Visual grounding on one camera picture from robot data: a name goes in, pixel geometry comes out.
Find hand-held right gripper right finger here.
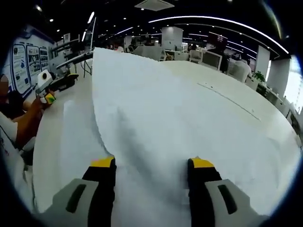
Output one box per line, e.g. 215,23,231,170
188,156,270,227

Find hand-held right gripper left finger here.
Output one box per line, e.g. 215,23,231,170
51,156,117,227

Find white printing paper sheet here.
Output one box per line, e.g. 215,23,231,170
92,47,302,227

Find person's left hand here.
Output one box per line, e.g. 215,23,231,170
30,94,48,112

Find white standing desk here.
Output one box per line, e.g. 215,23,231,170
56,50,94,78

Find black computer monitor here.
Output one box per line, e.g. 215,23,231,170
90,16,97,52

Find white table power strip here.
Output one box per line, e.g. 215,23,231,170
196,81,261,122

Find white table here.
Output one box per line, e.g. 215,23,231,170
32,60,299,213

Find ceiling air conditioner vent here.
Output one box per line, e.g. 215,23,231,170
134,0,175,11

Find potted green plant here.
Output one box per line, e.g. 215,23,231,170
252,70,266,83

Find white mesh office chair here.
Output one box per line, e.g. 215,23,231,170
203,51,223,69

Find smaller bright window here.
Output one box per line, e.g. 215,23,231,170
284,56,303,112

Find hanging red display screen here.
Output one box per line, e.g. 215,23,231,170
207,32,228,45

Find long ceiling light strip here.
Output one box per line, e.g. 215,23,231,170
148,16,290,54

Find blue framed wall poster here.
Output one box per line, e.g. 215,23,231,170
38,46,49,70
12,44,27,95
26,44,41,74

